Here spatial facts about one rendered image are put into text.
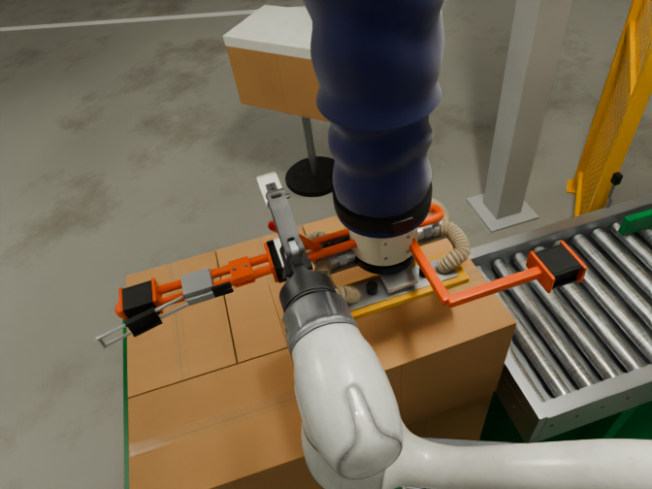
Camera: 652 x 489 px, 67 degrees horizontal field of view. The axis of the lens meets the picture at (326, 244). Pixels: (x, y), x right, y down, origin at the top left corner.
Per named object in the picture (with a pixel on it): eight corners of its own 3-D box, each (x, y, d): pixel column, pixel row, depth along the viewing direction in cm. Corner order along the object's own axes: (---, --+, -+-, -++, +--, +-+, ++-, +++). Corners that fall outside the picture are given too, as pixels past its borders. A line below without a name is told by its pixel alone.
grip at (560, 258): (558, 254, 114) (563, 240, 110) (581, 281, 108) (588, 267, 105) (525, 265, 113) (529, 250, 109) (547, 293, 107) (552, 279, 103)
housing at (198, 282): (213, 277, 121) (209, 265, 118) (218, 298, 117) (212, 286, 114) (185, 286, 121) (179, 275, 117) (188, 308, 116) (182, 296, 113)
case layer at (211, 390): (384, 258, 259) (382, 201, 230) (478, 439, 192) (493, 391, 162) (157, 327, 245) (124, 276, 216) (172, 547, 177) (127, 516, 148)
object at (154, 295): (161, 289, 120) (153, 277, 117) (164, 313, 115) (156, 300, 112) (126, 300, 119) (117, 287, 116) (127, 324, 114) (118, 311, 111)
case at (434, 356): (439, 300, 189) (446, 226, 160) (496, 391, 162) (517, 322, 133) (289, 351, 181) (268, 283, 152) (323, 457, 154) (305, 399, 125)
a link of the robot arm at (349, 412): (280, 333, 57) (288, 389, 66) (321, 465, 46) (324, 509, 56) (369, 309, 59) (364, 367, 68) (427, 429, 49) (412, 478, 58)
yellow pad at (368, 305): (450, 255, 131) (452, 242, 127) (470, 282, 124) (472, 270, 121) (329, 294, 127) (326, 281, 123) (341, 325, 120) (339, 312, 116)
